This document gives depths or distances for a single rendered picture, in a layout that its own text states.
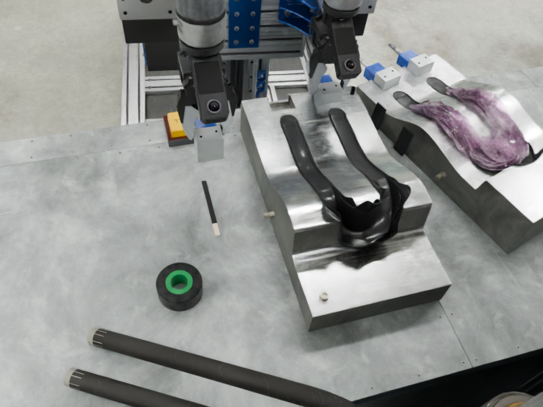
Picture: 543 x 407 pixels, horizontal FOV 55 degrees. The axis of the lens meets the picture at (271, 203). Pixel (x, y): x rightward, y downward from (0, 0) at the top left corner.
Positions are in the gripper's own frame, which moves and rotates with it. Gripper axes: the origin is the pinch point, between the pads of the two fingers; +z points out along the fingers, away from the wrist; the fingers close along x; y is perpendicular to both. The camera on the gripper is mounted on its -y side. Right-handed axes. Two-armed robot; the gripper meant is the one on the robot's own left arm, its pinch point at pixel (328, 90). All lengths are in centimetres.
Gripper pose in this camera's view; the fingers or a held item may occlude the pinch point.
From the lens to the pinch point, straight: 116.4
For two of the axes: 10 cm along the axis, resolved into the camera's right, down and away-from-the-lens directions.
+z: -0.7, 6.0, 8.0
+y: -2.7, -7.8, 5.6
